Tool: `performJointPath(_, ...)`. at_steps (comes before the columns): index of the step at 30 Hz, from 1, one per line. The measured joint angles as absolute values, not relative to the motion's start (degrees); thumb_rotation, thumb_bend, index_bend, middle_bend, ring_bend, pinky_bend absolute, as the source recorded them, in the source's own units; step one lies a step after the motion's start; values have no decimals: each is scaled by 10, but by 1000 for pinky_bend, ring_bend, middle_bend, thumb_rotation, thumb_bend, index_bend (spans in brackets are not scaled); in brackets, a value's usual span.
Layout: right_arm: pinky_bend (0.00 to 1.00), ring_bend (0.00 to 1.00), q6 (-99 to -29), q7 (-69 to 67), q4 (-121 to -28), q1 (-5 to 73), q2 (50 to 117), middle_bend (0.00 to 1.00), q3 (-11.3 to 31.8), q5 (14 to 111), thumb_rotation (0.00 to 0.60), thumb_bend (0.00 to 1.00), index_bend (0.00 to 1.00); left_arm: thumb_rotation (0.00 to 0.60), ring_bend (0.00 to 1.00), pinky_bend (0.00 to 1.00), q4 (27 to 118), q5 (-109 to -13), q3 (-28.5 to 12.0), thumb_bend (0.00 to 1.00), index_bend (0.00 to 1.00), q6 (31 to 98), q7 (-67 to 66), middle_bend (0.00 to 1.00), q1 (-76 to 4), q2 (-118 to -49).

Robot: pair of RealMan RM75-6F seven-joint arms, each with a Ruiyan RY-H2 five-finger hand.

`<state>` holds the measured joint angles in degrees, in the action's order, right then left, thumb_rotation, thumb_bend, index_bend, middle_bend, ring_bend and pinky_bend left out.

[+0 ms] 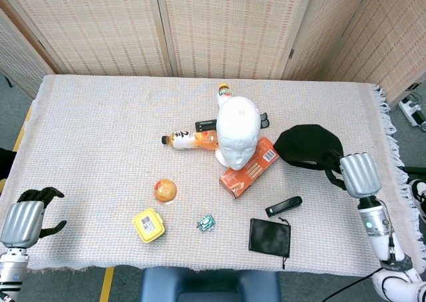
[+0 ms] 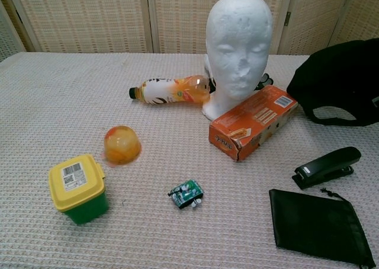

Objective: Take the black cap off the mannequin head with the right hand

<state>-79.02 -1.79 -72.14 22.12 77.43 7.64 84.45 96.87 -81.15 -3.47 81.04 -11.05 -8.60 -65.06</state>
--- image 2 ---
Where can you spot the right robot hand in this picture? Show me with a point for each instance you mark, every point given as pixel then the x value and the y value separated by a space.
pixel 376 101

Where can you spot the black baseball cap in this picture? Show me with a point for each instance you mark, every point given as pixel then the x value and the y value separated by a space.
pixel 334 76

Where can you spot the white foam mannequin head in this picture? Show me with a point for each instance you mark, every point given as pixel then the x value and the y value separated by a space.
pixel 237 44

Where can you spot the black stapler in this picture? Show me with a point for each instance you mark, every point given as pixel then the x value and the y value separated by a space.
pixel 328 165

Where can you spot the brass screen hinge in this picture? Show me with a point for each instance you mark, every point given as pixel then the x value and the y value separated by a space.
pixel 287 18

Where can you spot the orange cardboard snack box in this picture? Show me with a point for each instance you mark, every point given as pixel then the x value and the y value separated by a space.
pixel 237 129

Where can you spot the small green circuit board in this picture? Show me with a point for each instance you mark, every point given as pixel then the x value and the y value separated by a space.
pixel 186 193

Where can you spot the orange juice plastic bottle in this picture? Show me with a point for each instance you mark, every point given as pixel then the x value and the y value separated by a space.
pixel 160 90

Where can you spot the orange fruit jelly cup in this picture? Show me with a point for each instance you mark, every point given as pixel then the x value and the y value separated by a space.
pixel 122 144

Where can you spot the white woven tablecloth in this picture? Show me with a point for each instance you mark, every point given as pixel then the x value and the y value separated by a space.
pixel 89 103

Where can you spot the beige woven folding screen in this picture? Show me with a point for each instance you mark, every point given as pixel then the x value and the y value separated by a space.
pixel 89 17

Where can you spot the green container with yellow lid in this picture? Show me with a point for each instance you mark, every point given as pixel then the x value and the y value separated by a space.
pixel 75 186

